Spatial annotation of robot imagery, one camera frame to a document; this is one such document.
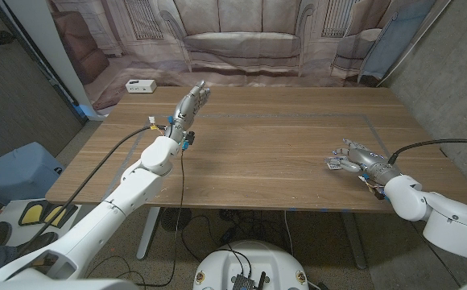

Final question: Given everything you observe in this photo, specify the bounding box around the blue-grey plastic bin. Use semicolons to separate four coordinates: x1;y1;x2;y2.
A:
0;141;65;206

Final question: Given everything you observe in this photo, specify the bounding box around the white pillar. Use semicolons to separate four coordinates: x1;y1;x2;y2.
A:
3;0;105;122

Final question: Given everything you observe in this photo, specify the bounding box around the small grey calculator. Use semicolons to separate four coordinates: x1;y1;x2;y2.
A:
324;156;345;171

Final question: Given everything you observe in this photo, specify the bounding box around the yellow black foot pedal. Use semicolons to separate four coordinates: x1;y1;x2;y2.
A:
18;202;49;226
42;204;79;229

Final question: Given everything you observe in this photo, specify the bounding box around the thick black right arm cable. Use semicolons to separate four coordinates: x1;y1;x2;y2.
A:
388;139;467;165

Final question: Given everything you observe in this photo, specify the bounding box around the white rectangular box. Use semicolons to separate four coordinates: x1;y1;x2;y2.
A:
125;79;158;94

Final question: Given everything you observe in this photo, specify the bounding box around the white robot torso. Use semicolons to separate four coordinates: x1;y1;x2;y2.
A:
192;240;310;290

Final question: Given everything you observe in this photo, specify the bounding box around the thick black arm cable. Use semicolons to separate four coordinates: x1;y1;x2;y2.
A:
388;139;467;165
15;125;166;253

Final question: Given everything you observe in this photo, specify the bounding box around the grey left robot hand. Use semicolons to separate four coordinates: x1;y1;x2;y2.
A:
164;79;212;144

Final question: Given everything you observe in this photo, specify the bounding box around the black torso electronics module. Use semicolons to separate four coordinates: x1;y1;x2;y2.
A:
233;271;267;290

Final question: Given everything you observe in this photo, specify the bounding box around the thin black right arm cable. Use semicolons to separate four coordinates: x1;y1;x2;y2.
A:
409;220;462;288

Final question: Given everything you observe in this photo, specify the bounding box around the black round fan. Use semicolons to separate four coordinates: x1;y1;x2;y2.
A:
160;207;193;234

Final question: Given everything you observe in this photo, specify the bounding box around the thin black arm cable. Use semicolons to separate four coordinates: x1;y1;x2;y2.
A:
84;148;185;289
409;220;462;288

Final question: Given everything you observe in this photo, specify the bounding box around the white pedal board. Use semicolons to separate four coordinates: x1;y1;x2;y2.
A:
0;199;82;247

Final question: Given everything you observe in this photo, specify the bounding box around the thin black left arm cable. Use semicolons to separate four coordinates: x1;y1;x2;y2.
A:
84;148;185;289

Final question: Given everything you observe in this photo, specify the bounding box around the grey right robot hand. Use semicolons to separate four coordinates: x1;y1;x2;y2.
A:
324;139;400;186

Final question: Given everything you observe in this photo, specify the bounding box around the white table leg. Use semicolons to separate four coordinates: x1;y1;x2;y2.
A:
136;207;162;261
340;212;367;270

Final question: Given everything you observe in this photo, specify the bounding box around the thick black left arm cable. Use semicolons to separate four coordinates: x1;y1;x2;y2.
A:
15;125;166;253

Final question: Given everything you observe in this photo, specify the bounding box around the black floor cable bundle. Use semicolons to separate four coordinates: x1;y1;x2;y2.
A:
180;209;295;263

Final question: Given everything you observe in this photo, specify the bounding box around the printed sofa room backdrop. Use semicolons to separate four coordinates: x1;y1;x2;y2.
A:
48;0;438;112

